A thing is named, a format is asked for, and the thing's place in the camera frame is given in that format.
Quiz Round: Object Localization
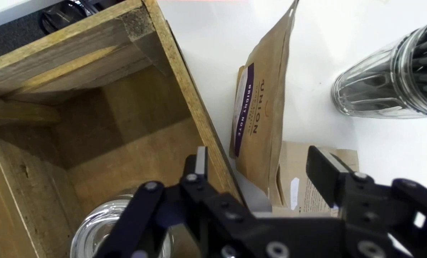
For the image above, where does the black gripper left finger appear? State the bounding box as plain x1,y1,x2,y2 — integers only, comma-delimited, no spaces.
96,144,258,258

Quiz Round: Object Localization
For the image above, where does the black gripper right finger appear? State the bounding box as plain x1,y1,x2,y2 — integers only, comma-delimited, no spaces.
305,144,427,258

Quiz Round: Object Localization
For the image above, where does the open wooden slat crate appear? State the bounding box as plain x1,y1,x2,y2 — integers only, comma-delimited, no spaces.
0,0,248,258

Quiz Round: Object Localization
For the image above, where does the clear glass jar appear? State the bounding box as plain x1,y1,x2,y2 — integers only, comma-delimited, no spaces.
69,190,176,258

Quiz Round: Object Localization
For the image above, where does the mesh pen cup with pens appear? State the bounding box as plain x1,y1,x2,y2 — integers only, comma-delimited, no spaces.
329,14,427,118

